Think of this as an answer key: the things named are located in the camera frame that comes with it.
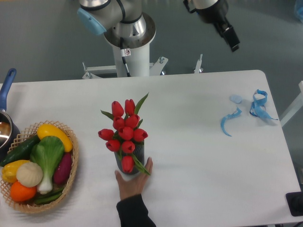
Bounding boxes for crumpled blue tape strip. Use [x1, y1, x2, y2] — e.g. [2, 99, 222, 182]
[250, 89, 278, 120]

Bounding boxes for green bok choy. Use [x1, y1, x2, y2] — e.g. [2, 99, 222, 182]
[30, 136, 64, 194]

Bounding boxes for dark grey ribbed vase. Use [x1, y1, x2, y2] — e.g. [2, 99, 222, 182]
[114, 141, 147, 175]

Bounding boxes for green bean pods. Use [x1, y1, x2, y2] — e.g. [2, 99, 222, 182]
[34, 187, 63, 205]

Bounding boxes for red tulip bouquet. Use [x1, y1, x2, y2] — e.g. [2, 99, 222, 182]
[98, 94, 150, 175]

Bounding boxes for pale blue tape scrap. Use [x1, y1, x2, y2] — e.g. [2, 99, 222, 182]
[229, 95, 243, 104]

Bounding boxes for blue handled saucepan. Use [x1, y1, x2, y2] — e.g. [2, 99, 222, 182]
[0, 68, 20, 161]

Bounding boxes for blue object top right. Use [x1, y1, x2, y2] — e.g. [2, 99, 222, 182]
[294, 0, 303, 23]

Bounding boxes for curved blue tape strip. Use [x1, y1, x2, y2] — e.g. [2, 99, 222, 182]
[220, 107, 242, 137]

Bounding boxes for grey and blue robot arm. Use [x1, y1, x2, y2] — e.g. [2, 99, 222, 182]
[77, 0, 240, 52]

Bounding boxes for dark sleeved forearm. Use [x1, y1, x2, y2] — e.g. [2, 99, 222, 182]
[116, 194, 156, 227]

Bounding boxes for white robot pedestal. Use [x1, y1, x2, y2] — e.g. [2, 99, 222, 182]
[112, 44, 150, 78]

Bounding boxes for dark green cucumber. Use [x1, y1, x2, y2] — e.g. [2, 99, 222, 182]
[0, 135, 40, 167]

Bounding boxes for purple sweet potato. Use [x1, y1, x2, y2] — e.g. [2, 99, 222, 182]
[53, 153, 72, 184]

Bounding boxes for white garlic bulb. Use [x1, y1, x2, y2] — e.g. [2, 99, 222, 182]
[16, 162, 43, 187]

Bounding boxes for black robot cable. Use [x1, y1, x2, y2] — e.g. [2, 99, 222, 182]
[119, 37, 132, 78]

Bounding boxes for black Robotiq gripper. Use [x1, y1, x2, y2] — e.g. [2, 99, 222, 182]
[196, 0, 240, 52]

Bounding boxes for person's bare hand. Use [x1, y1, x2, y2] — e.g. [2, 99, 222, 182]
[114, 170, 150, 201]

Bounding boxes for white metal base frame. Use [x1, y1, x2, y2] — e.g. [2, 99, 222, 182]
[82, 54, 204, 79]

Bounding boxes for black device at edge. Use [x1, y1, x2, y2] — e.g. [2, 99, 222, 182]
[285, 192, 303, 217]

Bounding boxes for yellow bell pepper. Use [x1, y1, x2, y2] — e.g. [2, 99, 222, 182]
[2, 160, 30, 183]

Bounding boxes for woven wicker basket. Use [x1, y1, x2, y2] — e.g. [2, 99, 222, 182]
[0, 121, 79, 214]

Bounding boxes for orange fruit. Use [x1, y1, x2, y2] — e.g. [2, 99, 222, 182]
[10, 181, 37, 202]

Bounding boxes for white frame at right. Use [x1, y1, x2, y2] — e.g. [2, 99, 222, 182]
[280, 81, 303, 127]

